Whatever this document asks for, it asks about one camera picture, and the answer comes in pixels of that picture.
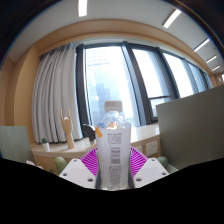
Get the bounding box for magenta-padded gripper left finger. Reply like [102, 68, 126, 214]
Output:
[59, 146, 99, 190]

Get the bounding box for grey pleated curtain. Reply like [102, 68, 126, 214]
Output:
[31, 43, 84, 144]

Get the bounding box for small round green cactus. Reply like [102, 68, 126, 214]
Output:
[156, 155, 170, 169]

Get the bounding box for ceiling lights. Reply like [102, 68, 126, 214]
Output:
[77, 0, 224, 83]

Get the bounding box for grey-green desk partition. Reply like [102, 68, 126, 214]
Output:
[155, 93, 224, 171]
[0, 125, 37, 164]

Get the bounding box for clear plastic water bottle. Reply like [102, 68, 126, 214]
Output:
[94, 99, 133, 191]

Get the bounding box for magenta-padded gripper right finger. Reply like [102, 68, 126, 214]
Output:
[127, 146, 168, 189]

